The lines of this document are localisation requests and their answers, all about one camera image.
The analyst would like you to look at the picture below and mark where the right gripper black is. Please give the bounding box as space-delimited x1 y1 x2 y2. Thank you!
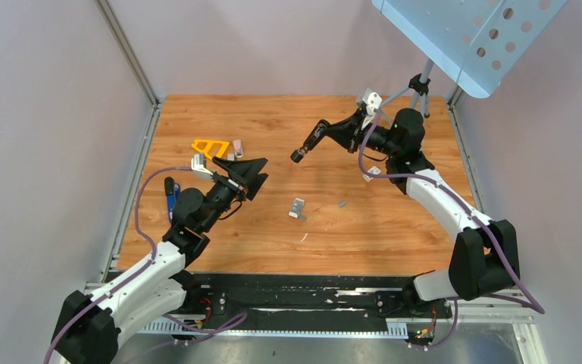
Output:
323 109 400 158

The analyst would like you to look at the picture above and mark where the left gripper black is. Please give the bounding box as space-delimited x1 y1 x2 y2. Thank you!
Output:
201 158 267 232

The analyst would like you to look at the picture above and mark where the pink stapler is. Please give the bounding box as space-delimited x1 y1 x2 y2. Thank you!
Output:
233 140 244 158

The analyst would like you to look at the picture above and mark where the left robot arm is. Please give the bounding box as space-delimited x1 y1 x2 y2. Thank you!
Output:
43 153 268 363

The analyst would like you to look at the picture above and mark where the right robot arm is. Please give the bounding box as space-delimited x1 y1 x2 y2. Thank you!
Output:
306 108 520 317

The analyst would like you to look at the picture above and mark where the small white staple box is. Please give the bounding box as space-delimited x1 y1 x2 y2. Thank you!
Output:
362 165 382 182

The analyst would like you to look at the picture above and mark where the yellow plastic triangle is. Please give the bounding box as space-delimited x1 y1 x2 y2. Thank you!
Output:
191 139 231 158

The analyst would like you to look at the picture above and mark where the light blue music stand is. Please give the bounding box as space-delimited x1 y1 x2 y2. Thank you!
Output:
372 0 567 99

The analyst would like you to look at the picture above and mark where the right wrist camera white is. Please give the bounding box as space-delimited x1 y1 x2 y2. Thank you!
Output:
356 88 382 131

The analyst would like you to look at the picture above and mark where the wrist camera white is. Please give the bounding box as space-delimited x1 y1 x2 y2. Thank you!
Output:
356 88 382 131
191 153 215 181

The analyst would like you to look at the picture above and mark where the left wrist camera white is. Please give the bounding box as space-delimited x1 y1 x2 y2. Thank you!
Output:
191 153 215 181

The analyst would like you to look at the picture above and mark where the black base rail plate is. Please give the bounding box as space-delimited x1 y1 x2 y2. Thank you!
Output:
163 273 457 339

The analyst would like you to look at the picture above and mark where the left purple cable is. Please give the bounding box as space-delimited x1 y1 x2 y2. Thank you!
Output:
43 165 248 364

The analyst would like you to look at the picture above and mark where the aluminium frame post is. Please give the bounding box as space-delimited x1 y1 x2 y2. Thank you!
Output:
94 0 161 108

